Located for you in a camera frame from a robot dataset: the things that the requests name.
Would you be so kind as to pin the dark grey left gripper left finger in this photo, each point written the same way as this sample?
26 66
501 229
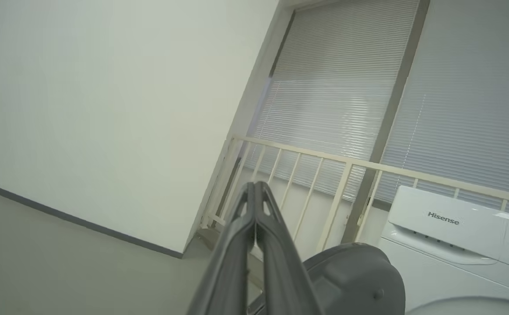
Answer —
230 271

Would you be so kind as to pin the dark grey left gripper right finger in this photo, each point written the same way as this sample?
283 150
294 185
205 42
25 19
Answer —
280 271

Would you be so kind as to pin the round dark washing machine door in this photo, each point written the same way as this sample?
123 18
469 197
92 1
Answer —
350 280

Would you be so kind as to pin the white washing machine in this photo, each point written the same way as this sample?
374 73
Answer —
455 271

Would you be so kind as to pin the cream metal railing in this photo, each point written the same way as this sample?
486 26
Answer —
337 201

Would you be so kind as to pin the wide white window blind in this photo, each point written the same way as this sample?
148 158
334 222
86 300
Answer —
337 78

